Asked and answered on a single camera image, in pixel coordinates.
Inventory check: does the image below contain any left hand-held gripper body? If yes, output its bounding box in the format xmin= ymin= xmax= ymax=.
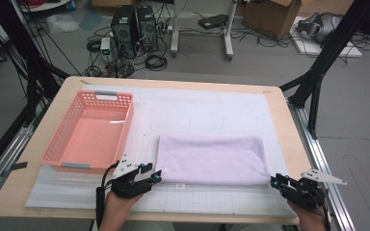
xmin=110 ymin=153 xmax=154 ymax=199

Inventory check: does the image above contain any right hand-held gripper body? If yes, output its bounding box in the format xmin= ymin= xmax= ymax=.
xmin=279 ymin=168 xmax=348 ymax=212

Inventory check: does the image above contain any pink plastic basket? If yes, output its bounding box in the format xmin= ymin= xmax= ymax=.
xmin=40 ymin=90 xmax=135 ymax=176

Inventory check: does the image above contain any lavender printed towel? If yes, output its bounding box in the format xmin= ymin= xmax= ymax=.
xmin=153 ymin=134 xmax=273 ymax=188

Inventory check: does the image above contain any person's left hand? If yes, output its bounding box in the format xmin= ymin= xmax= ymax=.
xmin=103 ymin=191 xmax=144 ymax=224

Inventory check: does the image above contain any person's right hand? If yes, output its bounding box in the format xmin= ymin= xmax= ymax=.
xmin=287 ymin=200 xmax=330 ymax=231

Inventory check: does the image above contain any white grid mat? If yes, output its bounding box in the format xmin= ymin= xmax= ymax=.
xmin=24 ymin=84 xmax=300 ymax=217

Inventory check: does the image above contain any small white device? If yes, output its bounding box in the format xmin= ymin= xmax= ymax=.
xmin=99 ymin=37 xmax=112 ymax=56

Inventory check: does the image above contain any white floor board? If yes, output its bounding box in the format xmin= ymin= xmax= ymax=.
xmin=289 ymin=15 xmax=363 ymax=60

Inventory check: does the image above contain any black computer tower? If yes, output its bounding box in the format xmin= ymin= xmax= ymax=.
xmin=110 ymin=4 xmax=139 ymax=61
xmin=136 ymin=5 xmax=159 ymax=54

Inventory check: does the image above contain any white metal stand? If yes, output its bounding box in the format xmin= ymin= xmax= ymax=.
xmin=170 ymin=0 xmax=239 ymax=62

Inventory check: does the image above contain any white power strip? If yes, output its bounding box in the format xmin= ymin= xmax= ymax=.
xmin=158 ymin=23 xmax=173 ymax=35

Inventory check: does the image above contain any grey headset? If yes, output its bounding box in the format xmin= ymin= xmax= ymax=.
xmin=297 ymin=12 xmax=343 ymax=44

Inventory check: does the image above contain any open cardboard box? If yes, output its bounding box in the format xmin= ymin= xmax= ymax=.
xmin=242 ymin=0 xmax=303 ymax=41

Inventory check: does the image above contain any flat black device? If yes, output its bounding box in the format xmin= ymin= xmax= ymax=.
xmin=198 ymin=13 xmax=229 ymax=31

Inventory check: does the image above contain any clear plastic bag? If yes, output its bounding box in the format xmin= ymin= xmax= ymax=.
xmin=46 ymin=13 xmax=81 ymax=35

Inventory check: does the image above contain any white round table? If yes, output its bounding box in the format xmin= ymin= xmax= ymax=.
xmin=18 ymin=0 xmax=71 ymax=13

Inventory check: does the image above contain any aluminium rail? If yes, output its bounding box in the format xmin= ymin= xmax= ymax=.
xmin=287 ymin=99 xmax=356 ymax=231
xmin=0 ymin=105 xmax=46 ymax=210

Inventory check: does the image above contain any coiled black cable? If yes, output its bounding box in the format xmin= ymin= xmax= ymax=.
xmin=84 ymin=64 xmax=103 ymax=78
xmin=86 ymin=39 xmax=102 ymax=54
xmin=145 ymin=54 xmax=169 ymax=72

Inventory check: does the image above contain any grey metal bracket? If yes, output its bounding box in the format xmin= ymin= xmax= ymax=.
xmin=1 ymin=161 xmax=29 ymax=177

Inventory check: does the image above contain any black metal frame stand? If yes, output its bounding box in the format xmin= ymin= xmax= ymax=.
xmin=0 ymin=0 xmax=70 ymax=126
xmin=278 ymin=0 xmax=370 ymax=141

